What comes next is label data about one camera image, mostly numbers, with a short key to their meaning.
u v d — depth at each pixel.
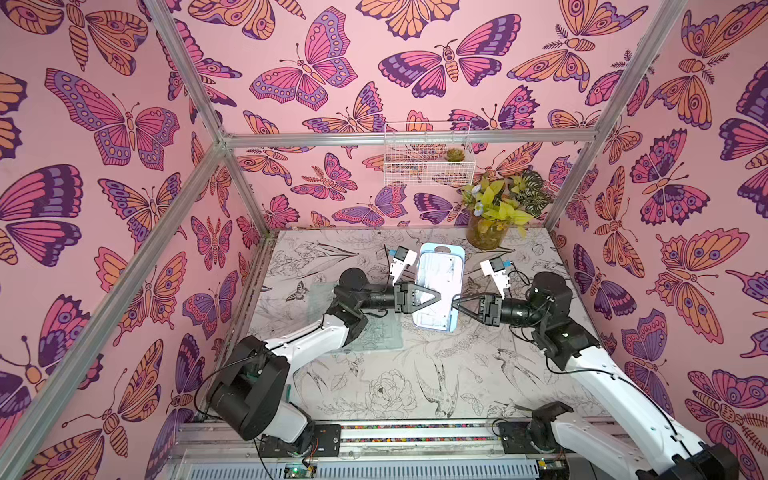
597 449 0.53
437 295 0.65
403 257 0.66
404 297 0.62
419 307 0.62
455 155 0.92
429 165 1.06
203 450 0.74
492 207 1.02
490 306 0.62
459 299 0.66
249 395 0.43
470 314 0.64
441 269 0.67
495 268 0.64
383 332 0.92
